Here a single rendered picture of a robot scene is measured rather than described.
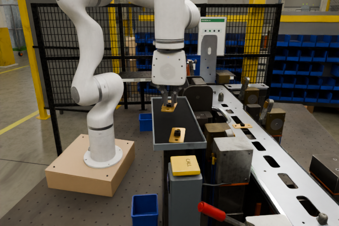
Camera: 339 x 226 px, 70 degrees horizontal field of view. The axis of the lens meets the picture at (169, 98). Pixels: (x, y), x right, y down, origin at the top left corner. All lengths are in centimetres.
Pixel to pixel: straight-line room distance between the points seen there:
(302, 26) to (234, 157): 274
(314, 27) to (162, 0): 284
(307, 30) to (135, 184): 274
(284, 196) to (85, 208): 79
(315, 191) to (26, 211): 108
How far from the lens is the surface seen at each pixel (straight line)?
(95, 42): 103
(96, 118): 112
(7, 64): 855
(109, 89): 108
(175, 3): 68
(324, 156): 97
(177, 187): 56
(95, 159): 125
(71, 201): 123
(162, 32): 68
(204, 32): 202
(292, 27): 332
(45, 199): 128
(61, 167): 128
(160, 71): 71
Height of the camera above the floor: 148
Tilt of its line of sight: 19 degrees down
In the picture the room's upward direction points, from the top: straight up
